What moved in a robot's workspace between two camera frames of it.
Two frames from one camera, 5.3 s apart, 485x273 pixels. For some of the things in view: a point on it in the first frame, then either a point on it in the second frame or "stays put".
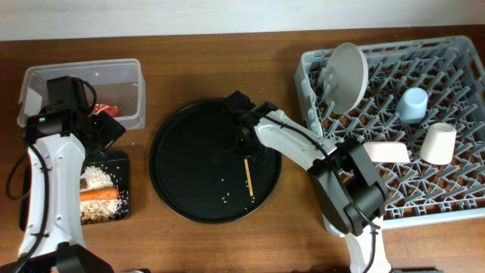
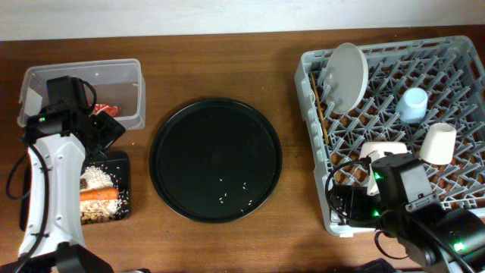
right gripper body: x=250 y=148 → x=363 y=206
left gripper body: x=107 y=133 stays put
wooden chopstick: x=248 y=177 → x=320 y=110
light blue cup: x=412 y=105 stays put
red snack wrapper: x=99 y=108 stays put
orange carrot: x=99 y=194 stays put
